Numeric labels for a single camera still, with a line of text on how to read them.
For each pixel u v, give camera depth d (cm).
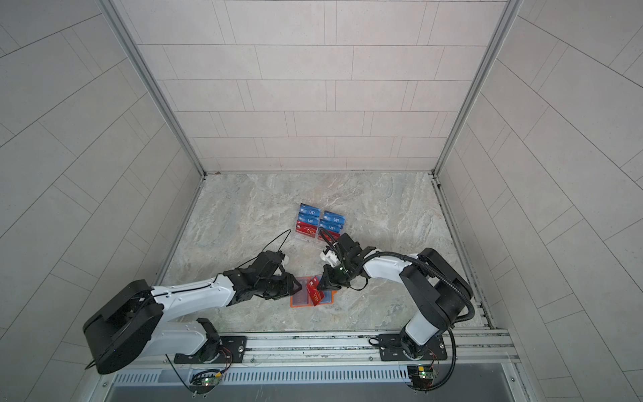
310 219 92
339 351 72
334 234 89
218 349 66
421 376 68
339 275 74
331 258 80
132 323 42
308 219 92
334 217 91
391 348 71
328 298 79
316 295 80
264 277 66
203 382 65
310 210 92
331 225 90
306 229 93
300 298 81
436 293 44
